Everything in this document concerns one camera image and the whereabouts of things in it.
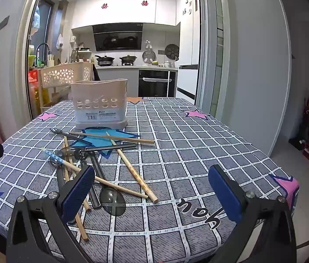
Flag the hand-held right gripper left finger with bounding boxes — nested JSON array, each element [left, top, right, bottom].
[[5, 166, 97, 263]]

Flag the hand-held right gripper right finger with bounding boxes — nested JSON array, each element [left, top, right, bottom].
[[208, 165, 298, 263]]

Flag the blue patterned wooden chopstick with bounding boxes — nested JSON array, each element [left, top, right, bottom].
[[41, 147, 149, 198]]

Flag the black chopstick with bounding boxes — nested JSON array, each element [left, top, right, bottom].
[[50, 128, 93, 144], [51, 130, 89, 146]]

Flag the beige plastic utensil holder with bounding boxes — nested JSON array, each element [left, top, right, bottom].
[[70, 78, 128, 130]]

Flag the grey checkered star tablecloth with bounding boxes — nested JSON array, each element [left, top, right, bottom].
[[0, 96, 300, 263]]

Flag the cream perforated basket cart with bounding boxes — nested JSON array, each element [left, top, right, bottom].
[[38, 62, 94, 109]]

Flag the black kitchen faucet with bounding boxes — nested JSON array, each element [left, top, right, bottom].
[[36, 43, 52, 62]]

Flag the black built-in oven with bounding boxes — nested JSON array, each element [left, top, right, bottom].
[[138, 69, 177, 98]]

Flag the black wok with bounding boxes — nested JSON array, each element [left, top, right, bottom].
[[95, 55, 116, 66]]

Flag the dark cooking pot with lid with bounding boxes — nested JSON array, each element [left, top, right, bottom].
[[119, 54, 138, 64]]

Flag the black round steamer rack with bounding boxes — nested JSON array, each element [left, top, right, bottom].
[[165, 44, 179, 61]]

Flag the black range hood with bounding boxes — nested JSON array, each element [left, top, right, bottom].
[[92, 23, 143, 52]]

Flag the white upper kitchen cabinets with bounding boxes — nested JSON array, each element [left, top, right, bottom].
[[71, 0, 181, 29]]

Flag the black utensil handle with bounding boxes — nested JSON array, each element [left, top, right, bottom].
[[57, 167, 74, 192]]

